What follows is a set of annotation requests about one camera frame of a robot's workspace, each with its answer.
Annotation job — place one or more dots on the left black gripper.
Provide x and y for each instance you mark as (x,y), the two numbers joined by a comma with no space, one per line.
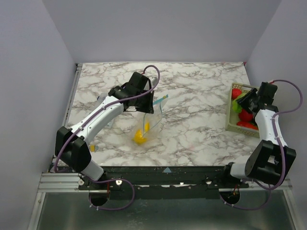
(149,108)

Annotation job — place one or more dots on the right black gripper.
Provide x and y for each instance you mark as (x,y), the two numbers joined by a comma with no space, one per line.
(247,101)

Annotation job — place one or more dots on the green toy pepper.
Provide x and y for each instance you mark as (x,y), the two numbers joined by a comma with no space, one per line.
(235,106)

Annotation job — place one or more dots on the red toy tomato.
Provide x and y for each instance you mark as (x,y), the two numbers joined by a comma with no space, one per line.
(245,116)

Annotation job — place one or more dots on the red toy chili pepper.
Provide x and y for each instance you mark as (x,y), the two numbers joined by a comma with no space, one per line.
(247,125)

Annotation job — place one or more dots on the clear zip top bag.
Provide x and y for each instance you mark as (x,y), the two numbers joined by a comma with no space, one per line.
(154,119)

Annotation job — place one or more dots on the yellow toy banana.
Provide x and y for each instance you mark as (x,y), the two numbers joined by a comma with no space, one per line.
(146,127)

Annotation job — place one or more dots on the yellow toy lemon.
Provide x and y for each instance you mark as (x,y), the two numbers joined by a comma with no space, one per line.
(139,138)

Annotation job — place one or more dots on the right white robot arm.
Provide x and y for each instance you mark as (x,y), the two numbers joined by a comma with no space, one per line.
(272,158)

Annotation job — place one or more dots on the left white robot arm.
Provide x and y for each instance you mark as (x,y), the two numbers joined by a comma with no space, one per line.
(72,143)

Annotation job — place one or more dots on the red toy strawberry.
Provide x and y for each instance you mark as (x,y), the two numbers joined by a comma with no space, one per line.
(235,93)

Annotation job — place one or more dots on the beige plastic basket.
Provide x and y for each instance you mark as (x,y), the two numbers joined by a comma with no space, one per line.
(238,119)

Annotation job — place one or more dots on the clear plastic packet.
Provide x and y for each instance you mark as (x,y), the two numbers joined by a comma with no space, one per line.
(101,97)

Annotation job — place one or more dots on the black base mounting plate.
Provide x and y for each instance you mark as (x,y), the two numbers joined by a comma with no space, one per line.
(162,182)

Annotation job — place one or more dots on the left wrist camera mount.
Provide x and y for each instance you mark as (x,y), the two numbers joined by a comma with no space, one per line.
(154,80)

